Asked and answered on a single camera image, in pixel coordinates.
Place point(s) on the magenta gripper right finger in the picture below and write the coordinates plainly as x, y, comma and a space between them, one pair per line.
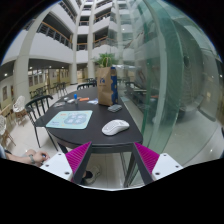
153, 166

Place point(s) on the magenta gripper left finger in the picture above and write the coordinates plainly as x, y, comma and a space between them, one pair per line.
70, 166

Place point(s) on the person's bare forearm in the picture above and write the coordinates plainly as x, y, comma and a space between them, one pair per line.
26, 159

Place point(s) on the light blue mouse pad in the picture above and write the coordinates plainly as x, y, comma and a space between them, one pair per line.
76, 120

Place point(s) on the white computer mouse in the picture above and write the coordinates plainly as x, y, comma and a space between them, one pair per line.
115, 126

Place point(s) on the person's hand with wristband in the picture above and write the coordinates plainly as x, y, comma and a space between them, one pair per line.
39, 158

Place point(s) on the white sneaker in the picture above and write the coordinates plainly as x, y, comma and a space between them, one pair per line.
91, 175

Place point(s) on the black oval table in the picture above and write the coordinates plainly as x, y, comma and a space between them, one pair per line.
101, 144

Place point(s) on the black wooden chair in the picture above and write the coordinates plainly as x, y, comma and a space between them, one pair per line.
36, 110

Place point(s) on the orange marker pen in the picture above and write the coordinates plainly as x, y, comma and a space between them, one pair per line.
83, 99

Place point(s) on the black far chair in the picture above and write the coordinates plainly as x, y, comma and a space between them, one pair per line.
86, 85

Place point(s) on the brown paper bag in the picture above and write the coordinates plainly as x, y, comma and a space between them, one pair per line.
107, 86

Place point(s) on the green potted plant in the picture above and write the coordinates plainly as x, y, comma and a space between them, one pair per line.
106, 60

